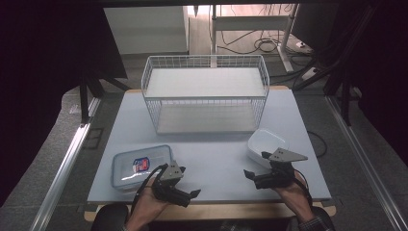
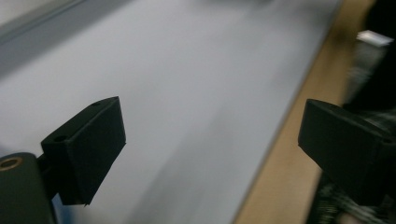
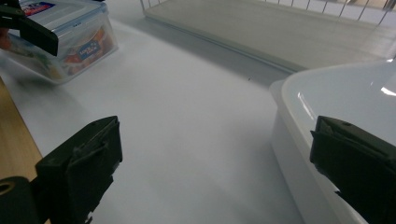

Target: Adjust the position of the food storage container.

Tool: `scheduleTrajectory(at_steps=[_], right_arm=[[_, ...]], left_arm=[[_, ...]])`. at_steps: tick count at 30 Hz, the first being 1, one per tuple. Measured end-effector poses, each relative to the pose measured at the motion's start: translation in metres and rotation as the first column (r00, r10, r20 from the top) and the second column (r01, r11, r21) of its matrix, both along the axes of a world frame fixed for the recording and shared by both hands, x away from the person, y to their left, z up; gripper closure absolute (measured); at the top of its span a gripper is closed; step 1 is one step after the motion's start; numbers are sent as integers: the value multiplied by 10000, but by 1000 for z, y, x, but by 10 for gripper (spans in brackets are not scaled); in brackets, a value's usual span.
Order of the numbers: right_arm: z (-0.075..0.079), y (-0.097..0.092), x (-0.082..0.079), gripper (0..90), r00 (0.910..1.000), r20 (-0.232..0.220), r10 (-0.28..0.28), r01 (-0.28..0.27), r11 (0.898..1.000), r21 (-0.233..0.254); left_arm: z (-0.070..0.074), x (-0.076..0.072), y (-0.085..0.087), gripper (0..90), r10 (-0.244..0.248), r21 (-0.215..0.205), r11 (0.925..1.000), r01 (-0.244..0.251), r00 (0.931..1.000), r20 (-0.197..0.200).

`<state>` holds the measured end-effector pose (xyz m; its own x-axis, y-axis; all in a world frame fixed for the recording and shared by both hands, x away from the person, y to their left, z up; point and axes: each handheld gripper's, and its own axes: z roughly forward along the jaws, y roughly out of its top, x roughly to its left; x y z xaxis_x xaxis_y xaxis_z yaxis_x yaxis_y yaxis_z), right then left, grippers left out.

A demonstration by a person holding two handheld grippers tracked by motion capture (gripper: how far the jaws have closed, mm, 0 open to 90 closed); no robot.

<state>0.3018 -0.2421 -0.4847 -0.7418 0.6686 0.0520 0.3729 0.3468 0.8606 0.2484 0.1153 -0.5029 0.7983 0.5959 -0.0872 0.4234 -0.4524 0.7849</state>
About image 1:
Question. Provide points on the white metal desk frame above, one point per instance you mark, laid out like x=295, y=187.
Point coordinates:
x=250, y=23

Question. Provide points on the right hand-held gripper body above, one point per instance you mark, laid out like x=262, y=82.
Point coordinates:
x=279, y=178

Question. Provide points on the white power strip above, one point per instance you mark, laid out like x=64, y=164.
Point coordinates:
x=309, y=73

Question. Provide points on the person's left hand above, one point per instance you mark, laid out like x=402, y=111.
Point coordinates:
x=144, y=205

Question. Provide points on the person's right leg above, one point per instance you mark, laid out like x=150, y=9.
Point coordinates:
x=330, y=223

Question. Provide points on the person's leg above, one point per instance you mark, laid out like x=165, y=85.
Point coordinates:
x=330, y=223
x=109, y=219

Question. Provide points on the white plastic container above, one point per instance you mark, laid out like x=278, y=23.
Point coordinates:
x=263, y=142

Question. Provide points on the aluminium floor rail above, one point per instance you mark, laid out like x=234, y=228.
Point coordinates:
x=365, y=160
x=64, y=173

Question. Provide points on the person's right hand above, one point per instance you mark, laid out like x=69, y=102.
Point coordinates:
x=296, y=199

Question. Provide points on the person's left leg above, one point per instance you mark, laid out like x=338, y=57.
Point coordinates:
x=109, y=219

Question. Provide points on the black curtain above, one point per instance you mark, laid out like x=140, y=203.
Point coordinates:
x=38, y=80
x=388, y=80

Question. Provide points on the clear plastic food container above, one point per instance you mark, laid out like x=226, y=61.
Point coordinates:
x=128, y=166

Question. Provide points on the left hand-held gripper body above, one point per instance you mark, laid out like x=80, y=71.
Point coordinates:
x=170, y=192

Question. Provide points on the black metal stand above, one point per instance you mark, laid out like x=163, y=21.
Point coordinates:
x=85, y=99
x=346, y=96

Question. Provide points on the pale blue table board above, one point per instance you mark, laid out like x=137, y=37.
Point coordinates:
x=218, y=179

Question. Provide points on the white cabinet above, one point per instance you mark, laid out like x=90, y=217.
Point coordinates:
x=144, y=29

